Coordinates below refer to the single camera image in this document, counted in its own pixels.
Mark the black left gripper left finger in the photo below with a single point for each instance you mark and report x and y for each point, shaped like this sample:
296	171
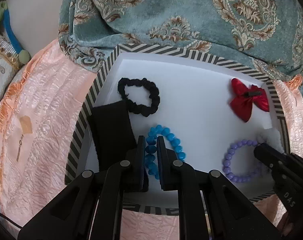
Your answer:
126	175

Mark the floral embroidered cushion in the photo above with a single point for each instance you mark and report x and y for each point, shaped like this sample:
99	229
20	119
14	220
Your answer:
9	64

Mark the person's right hand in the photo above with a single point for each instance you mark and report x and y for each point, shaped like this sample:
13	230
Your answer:
287	226

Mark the pink textured bedspread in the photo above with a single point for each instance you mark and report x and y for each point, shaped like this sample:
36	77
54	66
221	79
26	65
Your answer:
38	115

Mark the black white striped tray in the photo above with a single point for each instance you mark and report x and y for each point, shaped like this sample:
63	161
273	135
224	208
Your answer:
195	92

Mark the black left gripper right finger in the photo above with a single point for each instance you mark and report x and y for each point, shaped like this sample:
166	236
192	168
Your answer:
175	175

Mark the black scrunchie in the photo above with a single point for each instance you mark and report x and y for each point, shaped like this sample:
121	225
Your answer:
140	95

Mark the red satin bow clip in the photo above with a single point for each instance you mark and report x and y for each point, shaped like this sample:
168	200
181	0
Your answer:
245	98

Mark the black fabric pouch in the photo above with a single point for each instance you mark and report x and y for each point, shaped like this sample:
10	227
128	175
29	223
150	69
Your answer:
112	134

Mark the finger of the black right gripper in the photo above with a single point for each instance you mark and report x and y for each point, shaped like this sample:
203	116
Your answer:
272	159

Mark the green blue plush toy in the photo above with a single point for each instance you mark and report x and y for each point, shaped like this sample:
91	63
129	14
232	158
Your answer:
7	32

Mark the teal floral patterned blanket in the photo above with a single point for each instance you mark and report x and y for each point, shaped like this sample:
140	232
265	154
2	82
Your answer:
262	34

